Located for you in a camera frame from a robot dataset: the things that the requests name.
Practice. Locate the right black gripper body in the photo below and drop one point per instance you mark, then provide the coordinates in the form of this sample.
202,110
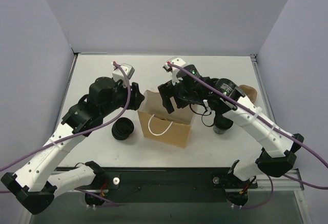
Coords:
168,91

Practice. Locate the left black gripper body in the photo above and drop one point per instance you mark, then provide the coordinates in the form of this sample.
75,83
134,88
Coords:
131,96

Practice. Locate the brown paper bag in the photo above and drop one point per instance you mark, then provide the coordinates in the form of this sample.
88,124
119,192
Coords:
157,124

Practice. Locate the black coffee cup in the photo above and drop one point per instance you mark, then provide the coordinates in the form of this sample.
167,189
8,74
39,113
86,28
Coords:
221,129

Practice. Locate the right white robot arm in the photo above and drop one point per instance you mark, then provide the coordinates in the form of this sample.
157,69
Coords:
232,107

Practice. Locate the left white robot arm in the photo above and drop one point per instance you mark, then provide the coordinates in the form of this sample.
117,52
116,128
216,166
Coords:
34,185

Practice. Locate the brown pulp cup carrier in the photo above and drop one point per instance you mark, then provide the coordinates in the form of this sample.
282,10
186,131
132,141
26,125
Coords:
250,92

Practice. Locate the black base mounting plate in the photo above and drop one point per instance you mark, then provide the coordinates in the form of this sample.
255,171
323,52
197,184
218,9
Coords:
167,185

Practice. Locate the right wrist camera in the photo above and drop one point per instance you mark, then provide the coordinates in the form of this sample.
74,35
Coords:
177,61

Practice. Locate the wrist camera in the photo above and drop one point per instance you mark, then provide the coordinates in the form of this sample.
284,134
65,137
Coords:
122,72
177,61

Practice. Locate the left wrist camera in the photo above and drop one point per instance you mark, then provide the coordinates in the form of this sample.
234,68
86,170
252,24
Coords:
122,72

